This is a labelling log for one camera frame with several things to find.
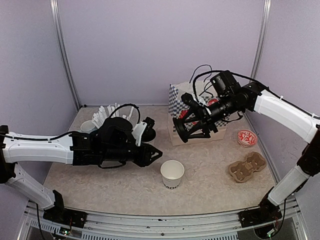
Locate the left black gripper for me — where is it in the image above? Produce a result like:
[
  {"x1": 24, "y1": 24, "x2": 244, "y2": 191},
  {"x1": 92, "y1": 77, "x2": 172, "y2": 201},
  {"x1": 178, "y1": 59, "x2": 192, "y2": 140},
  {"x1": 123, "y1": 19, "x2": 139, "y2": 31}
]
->
[{"x1": 101, "y1": 141, "x2": 163, "y2": 167}]

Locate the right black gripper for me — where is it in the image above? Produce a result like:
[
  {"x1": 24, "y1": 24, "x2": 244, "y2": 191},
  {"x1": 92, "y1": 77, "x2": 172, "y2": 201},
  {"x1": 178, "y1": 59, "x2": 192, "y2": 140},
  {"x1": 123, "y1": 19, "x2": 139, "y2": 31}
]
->
[{"x1": 180, "y1": 93, "x2": 243, "y2": 138}]

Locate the black plastic cup lid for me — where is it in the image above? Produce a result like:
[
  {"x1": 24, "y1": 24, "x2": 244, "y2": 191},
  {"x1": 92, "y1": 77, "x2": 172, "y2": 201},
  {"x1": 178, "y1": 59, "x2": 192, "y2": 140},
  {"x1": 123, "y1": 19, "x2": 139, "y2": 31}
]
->
[{"x1": 141, "y1": 128, "x2": 156, "y2": 144}]

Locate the checkered paper takeout bag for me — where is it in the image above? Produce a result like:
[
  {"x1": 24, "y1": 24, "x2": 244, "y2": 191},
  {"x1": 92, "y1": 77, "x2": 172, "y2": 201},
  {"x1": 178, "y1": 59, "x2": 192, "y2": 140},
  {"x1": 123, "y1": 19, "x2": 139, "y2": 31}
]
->
[{"x1": 167, "y1": 64, "x2": 230, "y2": 147}]

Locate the brown cardboard cup carrier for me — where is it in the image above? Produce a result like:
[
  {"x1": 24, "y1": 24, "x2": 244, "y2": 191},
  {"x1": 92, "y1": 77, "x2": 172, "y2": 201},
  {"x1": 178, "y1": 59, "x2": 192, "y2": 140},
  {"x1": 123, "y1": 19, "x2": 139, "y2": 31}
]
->
[{"x1": 228, "y1": 151, "x2": 267, "y2": 183}]

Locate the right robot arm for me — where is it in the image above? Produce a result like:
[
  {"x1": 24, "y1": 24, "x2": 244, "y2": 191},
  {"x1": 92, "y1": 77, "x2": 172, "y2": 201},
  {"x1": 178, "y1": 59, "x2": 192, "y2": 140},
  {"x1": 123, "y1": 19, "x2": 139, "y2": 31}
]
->
[{"x1": 172, "y1": 70, "x2": 320, "y2": 222}]

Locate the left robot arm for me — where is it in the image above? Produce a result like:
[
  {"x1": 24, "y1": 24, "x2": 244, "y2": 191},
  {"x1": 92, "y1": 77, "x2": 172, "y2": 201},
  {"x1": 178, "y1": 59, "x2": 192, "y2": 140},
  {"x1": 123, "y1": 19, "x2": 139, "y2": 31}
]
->
[{"x1": 0, "y1": 117, "x2": 163, "y2": 223}]

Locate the red patterned small bowl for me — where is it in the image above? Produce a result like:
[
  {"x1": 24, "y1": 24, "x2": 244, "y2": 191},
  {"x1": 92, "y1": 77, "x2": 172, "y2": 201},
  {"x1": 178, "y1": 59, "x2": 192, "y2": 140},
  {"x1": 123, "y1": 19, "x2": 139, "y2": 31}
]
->
[{"x1": 237, "y1": 129, "x2": 258, "y2": 148}]

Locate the bundle of wrapped white straws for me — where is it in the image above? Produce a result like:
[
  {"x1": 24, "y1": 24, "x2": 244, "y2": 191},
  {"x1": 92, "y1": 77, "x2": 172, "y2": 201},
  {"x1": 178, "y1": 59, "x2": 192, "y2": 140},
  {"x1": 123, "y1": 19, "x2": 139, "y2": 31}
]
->
[{"x1": 91, "y1": 103, "x2": 141, "y2": 129}]

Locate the light blue ceramic mug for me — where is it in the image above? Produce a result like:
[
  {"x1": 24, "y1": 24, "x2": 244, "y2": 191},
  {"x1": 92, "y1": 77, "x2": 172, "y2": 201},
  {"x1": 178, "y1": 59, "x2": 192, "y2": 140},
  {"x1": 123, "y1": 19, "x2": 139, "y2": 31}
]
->
[{"x1": 80, "y1": 120, "x2": 97, "y2": 133}]

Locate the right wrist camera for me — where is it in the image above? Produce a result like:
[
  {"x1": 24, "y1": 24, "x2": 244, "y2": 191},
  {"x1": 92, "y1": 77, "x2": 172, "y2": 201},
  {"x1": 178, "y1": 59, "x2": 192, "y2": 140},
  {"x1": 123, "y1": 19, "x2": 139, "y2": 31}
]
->
[{"x1": 191, "y1": 94, "x2": 211, "y2": 114}]

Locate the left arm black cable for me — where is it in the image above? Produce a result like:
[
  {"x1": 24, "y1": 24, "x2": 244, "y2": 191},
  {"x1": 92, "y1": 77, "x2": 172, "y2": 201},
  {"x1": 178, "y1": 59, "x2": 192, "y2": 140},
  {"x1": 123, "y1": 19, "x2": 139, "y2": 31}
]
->
[{"x1": 0, "y1": 103, "x2": 141, "y2": 168}]

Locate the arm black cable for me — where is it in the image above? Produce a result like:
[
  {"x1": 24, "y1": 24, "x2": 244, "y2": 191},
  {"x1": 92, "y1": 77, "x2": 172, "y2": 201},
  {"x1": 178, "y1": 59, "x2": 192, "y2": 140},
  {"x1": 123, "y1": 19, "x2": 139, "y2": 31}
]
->
[
  {"x1": 191, "y1": 70, "x2": 320, "y2": 121},
  {"x1": 0, "y1": 103, "x2": 141, "y2": 168}
]

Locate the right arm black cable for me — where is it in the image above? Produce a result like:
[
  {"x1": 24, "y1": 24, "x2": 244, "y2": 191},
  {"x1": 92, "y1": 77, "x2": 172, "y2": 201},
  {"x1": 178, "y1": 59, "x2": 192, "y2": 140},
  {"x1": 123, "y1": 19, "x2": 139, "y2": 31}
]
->
[{"x1": 191, "y1": 70, "x2": 320, "y2": 121}]

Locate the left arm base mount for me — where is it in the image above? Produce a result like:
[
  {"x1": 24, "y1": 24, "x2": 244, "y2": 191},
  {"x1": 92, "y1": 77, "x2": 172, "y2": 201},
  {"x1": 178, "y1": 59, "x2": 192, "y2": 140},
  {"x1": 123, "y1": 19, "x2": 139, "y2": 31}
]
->
[{"x1": 43, "y1": 190, "x2": 88, "y2": 229}]

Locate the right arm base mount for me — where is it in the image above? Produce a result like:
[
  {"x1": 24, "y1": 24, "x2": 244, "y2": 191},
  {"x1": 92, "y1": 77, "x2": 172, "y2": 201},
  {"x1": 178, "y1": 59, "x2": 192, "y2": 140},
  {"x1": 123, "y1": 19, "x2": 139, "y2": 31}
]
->
[{"x1": 238, "y1": 194, "x2": 283, "y2": 228}]

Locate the aluminium front rail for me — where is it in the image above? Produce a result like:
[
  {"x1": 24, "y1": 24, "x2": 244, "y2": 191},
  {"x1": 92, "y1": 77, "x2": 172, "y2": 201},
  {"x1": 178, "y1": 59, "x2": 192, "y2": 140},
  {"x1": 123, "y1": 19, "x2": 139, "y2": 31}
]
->
[{"x1": 17, "y1": 208, "x2": 308, "y2": 240}]

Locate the right aluminium corner post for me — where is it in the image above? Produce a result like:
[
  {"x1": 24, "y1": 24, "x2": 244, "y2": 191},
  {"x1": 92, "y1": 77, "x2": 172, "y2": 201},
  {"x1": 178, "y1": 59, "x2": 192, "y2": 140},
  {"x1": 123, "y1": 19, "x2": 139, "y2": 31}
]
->
[{"x1": 250, "y1": 0, "x2": 272, "y2": 79}]

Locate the aluminium corner post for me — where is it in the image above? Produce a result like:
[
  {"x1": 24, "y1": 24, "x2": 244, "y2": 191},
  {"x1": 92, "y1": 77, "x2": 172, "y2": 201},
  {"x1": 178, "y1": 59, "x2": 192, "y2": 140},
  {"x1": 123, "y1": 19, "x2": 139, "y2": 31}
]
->
[
  {"x1": 49, "y1": 0, "x2": 82, "y2": 111},
  {"x1": 250, "y1": 0, "x2": 272, "y2": 79}
]

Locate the left aluminium corner post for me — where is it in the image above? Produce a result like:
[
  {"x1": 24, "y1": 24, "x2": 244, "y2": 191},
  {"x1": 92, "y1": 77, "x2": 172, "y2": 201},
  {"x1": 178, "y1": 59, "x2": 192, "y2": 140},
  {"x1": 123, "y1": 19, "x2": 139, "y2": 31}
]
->
[{"x1": 49, "y1": 0, "x2": 82, "y2": 111}]

